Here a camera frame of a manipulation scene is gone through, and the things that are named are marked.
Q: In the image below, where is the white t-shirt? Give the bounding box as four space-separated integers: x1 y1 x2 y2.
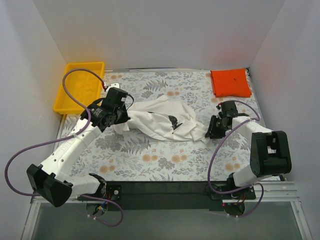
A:
113 95 209 144

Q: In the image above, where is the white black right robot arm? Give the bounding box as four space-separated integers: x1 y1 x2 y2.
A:
214 100 292 199

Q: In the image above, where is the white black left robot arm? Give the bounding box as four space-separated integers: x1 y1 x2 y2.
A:
26 86 214 207

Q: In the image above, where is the floral patterned table mat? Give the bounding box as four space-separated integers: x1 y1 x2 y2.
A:
68 71 250 181

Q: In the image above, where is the folded orange t-shirt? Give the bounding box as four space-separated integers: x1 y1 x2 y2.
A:
210 68 252 98

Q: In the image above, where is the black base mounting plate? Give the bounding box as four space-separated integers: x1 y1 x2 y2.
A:
77 180 256 216

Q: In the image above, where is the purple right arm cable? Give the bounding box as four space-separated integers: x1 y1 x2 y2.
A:
207 99 265 219

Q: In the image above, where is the aluminium frame rail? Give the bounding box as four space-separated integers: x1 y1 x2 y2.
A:
22 181 312 240

